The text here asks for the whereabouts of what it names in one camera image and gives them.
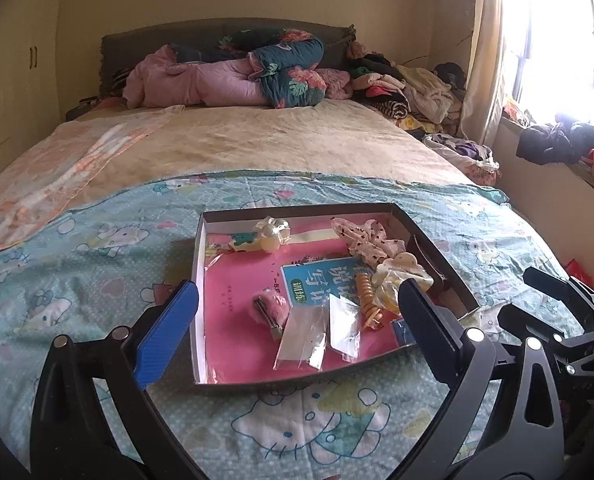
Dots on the colourful cloth on windowsill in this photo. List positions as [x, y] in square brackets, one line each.
[517, 112]

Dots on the dark floral quilt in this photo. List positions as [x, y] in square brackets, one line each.
[292, 80]

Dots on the beige bedspread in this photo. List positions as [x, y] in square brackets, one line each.
[277, 135]

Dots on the pink quilt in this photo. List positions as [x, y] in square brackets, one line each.
[202, 80]

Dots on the shallow cardboard box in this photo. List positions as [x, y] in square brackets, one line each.
[201, 270]

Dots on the pearl bow hair clip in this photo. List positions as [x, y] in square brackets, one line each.
[272, 232]

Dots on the clear bag with white card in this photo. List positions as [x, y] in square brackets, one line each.
[297, 340]

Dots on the pink fuzzy garment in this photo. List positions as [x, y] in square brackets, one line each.
[337, 85]

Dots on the cream curtain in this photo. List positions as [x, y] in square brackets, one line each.
[487, 60]

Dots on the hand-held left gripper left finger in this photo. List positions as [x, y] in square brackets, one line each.
[164, 335]

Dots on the clear plastic bag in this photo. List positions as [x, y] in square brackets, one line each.
[344, 330]

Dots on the red bag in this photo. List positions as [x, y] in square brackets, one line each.
[579, 271]

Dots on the cream wardrobe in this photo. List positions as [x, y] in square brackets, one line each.
[7, 85]

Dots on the pile of clothes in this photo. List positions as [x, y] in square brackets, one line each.
[417, 90]

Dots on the cream hair claw clip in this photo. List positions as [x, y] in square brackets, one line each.
[402, 267]

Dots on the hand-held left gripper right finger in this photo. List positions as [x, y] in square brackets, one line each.
[427, 332]

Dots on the window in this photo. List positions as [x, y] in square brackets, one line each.
[567, 35]

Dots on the grey headboard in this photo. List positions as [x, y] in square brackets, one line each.
[127, 45]

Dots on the floral laundry bag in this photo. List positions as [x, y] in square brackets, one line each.
[472, 160]

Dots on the cartoon cat printed blanket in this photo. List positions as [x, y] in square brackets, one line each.
[102, 260]

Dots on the small blue box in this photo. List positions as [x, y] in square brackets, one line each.
[402, 332]

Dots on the pink polka dot scrunchie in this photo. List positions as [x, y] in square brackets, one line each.
[367, 245]

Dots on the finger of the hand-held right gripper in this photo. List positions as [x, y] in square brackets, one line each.
[552, 285]
[527, 325]

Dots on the pink floral sheet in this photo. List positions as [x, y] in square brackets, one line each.
[52, 160]

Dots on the dark jacket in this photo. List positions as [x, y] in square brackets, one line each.
[562, 142]

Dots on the pink book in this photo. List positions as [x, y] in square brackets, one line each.
[237, 310]

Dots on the pink fuzzy hair clip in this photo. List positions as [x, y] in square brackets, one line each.
[277, 310]

